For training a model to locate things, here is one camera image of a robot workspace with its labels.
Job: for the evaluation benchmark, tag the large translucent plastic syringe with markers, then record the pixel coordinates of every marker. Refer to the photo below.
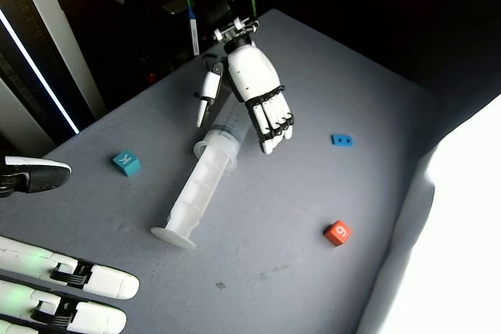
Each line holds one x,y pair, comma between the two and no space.
199,189

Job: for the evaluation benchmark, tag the teal letter K cube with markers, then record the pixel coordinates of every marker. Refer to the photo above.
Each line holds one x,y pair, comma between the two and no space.
126,162

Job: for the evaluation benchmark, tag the white light strip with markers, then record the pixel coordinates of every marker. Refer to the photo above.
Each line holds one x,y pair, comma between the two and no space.
39,72

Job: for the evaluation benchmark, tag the red number cube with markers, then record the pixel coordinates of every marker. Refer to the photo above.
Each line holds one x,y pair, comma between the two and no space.
337,233

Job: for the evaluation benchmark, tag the blue flat block with holes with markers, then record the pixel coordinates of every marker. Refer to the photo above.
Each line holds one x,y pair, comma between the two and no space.
341,141

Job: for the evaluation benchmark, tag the bright white board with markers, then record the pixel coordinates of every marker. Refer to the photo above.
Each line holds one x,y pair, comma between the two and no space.
450,232

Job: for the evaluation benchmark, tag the white upright post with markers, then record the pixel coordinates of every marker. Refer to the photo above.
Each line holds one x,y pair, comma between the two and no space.
58,29

